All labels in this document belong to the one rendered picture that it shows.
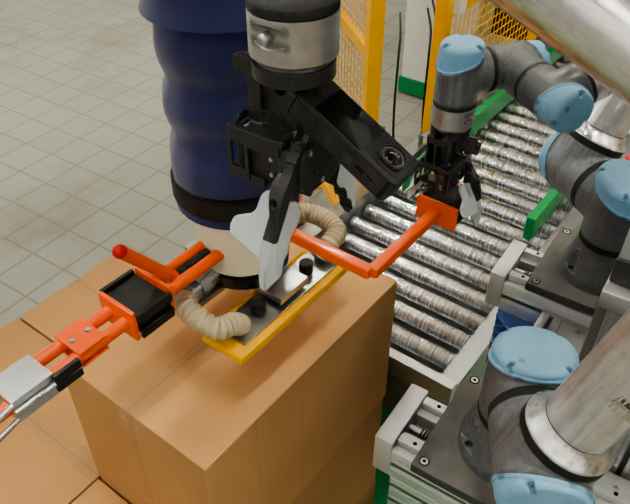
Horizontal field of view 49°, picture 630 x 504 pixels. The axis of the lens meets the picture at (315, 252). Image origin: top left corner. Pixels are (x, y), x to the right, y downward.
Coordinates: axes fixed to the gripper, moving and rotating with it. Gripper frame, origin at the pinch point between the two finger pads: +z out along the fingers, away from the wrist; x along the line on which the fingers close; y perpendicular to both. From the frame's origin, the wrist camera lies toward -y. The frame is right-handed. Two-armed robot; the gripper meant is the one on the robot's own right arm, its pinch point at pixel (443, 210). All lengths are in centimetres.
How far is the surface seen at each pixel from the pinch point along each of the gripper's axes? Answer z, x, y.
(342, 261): -3.1, -4.9, 27.4
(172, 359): 21, -30, 48
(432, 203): -4.4, -0.3, 4.8
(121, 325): -3, -23, 61
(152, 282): -5, -25, 52
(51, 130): 116, -281, -79
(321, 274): 8.0, -13.2, 22.4
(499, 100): 54, -51, -150
